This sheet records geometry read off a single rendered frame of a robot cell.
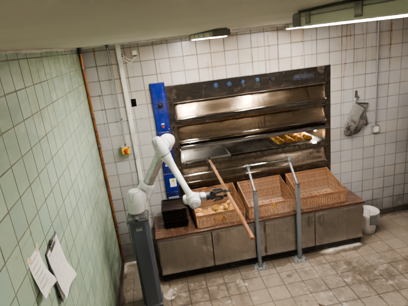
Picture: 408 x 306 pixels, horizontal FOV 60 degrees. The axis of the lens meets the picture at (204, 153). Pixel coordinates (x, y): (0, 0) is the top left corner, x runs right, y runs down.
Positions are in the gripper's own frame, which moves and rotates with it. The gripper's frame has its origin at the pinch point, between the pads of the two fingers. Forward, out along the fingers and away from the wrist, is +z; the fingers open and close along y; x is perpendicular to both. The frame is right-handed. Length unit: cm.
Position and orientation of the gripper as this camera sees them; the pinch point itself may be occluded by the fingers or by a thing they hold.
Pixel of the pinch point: (227, 192)
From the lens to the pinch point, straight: 329.4
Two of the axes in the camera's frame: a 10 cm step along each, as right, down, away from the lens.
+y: 1.0, 9.5, 3.1
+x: 1.6, 2.9, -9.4
